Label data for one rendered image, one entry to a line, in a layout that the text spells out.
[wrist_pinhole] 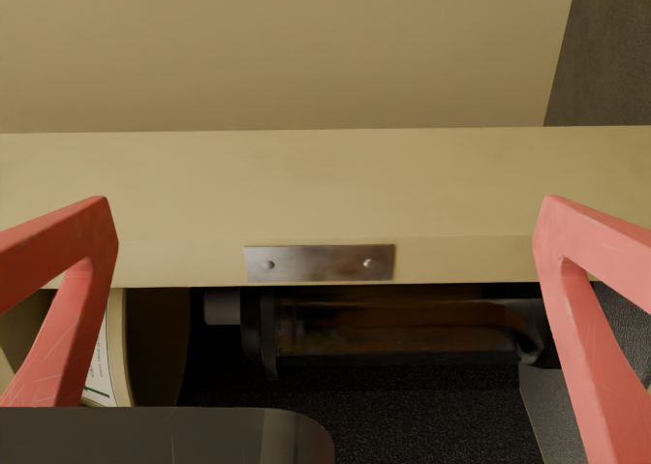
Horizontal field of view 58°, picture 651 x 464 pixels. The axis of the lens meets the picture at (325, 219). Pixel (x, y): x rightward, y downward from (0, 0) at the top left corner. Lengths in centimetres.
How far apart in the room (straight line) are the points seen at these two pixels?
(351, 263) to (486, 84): 48
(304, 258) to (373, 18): 44
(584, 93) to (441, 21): 17
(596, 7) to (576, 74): 7
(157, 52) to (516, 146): 46
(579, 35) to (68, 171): 50
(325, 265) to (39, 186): 16
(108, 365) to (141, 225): 12
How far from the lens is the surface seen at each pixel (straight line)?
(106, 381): 40
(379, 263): 28
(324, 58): 69
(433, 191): 31
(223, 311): 44
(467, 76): 72
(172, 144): 36
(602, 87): 61
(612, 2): 61
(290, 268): 28
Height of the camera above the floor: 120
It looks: level
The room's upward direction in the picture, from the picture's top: 91 degrees counter-clockwise
